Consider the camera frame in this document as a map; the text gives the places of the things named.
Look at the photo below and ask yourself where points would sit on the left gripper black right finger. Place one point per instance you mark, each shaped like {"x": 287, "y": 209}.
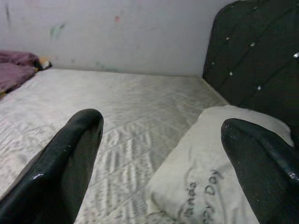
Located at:
{"x": 264, "y": 177}

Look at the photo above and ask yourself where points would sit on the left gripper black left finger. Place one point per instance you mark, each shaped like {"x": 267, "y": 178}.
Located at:
{"x": 51, "y": 177}

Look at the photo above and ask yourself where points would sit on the white pillow with grey lettering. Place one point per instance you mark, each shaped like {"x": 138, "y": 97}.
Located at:
{"x": 198, "y": 151}

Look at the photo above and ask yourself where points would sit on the grey quilted mattress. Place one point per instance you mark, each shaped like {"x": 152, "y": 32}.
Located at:
{"x": 116, "y": 93}

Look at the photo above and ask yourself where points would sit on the pink cartoon print blanket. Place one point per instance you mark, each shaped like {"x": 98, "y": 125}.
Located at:
{"x": 14, "y": 67}

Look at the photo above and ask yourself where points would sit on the black tufted headboard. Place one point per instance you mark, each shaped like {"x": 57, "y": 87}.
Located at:
{"x": 257, "y": 58}

